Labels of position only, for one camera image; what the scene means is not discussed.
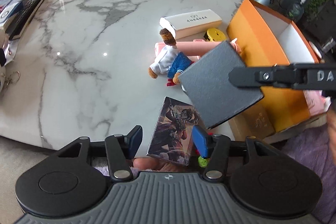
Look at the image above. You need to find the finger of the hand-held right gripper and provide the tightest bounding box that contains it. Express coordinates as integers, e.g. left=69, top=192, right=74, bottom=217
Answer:
left=229, top=64, right=295, bottom=88

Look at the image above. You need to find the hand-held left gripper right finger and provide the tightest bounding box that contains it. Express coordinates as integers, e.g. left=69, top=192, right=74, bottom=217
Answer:
left=192, top=125, right=280, bottom=183

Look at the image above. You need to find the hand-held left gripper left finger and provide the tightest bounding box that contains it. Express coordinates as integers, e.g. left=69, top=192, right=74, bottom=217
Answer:
left=56, top=125, right=143, bottom=183

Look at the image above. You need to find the illustrated card box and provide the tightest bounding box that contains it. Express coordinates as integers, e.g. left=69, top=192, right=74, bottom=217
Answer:
left=146, top=96, right=203, bottom=167

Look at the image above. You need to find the grey square box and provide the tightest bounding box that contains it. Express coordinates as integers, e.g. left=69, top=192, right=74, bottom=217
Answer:
left=178, top=40, right=264, bottom=129

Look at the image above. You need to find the orange storage box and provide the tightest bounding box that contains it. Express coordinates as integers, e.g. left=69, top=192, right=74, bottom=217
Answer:
left=226, top=0, right=326, bottom=134

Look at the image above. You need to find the yellow round tape measure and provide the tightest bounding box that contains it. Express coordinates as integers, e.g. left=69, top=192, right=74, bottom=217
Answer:
left=203, top=28, right=227, bottom=42

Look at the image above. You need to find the teddy bear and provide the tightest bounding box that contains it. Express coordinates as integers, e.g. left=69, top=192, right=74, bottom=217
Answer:
left=149, top=28, right=196, bottom=87

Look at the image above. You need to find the pink printed packet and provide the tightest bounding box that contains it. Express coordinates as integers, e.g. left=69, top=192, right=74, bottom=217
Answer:
left=303, top=89, right=332, bottom=117

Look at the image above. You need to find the person's bare leg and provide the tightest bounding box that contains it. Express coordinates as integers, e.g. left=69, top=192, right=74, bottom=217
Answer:
left=133, top=157, right=189, bottom=174

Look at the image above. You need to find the tan cardboard box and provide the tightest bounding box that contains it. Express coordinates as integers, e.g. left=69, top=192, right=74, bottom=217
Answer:
left=230, top=103, right=276, bottom=142

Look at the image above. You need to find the purple fluffy blanket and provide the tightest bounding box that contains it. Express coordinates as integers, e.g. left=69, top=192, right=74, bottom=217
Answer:
left=273, top=121, right=336, bottom=224

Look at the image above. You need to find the pink pencil case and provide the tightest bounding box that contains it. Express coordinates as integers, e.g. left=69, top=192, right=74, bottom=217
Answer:
left=154, top=40, right=223, bottom=63

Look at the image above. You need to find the white long box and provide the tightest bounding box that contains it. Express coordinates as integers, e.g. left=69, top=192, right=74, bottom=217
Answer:
left=160, top=9, right=223, bottom=40

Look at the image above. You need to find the metal keyring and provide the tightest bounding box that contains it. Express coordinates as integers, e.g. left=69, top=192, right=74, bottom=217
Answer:
left=3, top=71, right=21, bottom=90

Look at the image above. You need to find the black remote control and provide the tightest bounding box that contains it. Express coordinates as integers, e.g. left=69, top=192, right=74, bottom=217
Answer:
left=8, top=0, right=48, bottom=41

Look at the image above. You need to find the blue and white packet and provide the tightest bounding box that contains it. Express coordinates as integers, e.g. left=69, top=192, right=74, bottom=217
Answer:
left=0, top=0, right=24, bottom=30

